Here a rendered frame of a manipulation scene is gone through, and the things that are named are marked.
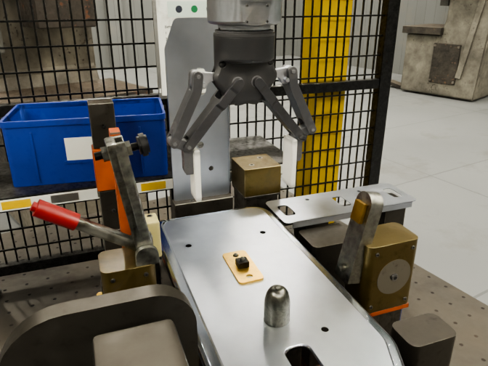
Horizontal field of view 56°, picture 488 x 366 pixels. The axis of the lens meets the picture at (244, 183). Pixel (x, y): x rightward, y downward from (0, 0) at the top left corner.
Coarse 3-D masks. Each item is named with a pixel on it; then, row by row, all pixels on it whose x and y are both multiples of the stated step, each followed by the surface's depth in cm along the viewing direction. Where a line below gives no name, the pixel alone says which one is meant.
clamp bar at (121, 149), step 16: (112, 144) 53; (128, 144) 55; (144, 144) 55; (112, 160) 54; (128, 160) 54; (128, 176) 55; (128, 192) 56; (128, 208) 57; (144, 224) 58; (144, 240) 59
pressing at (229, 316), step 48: (192, 240) 75; (240, 240) 75; (288, 240) 75; (192, 288) 63; (240, 288) 63; (288, 288) 63; (336, 288) 63; (240, 336) 54; (288, 336) 54; (336, 336) 54; (384, 336) 55
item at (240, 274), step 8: (224, 256) 70; (232, 256) 70; (240, 256) 70; (248, 256) 70; (232, 264) 68; (240, 264) 67; (248, 264) 67; (232, 272) 66; (240, 272) 66; (248, 272) 66; (256, 272) 66; (240, 280) 64; (248, 280) 64; (256, 280) 65
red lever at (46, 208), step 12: (36, 204) 54; (48, 204) 54; (36, 216) 54; (48, 216) 54; (60, 216) 55; (72, 216) 56; (72, 228) 56; (84, 228) 57; (96, 228) 57; (108, 228) 59; (108, 240) 58; (120, 240) 59; (132, 240) 60
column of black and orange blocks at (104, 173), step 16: (96, 112) 80; (112, 112) 81; (96, 128) 81; (96, 144) 82; (96, 160) 83; (96, 176) 84; (112, 176) 85; (112, 192) 87; (112, 208) 88; (112, 224) 89
